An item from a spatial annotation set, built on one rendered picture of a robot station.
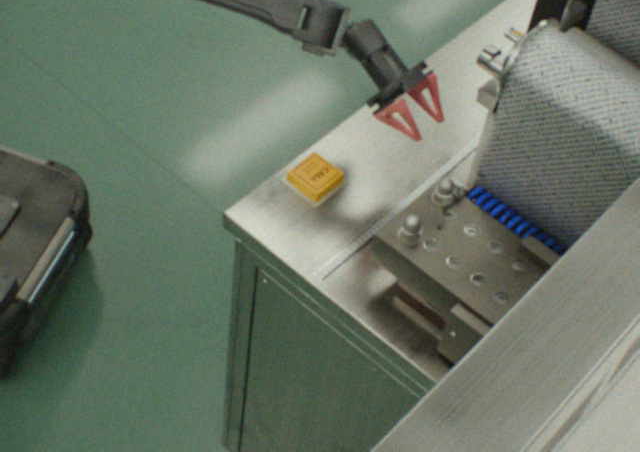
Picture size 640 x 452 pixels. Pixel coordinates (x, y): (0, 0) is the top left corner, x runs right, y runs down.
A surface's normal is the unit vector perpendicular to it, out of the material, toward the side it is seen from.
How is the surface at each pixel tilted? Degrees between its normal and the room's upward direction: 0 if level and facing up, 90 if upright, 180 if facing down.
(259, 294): 90
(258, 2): 43
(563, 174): 90
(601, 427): 0
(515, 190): 90
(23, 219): 0
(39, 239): 0
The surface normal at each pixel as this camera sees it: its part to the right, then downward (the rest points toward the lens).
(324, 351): -0.66, 0.54
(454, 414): 0.11, -0.62
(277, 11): 0.02, 0.07
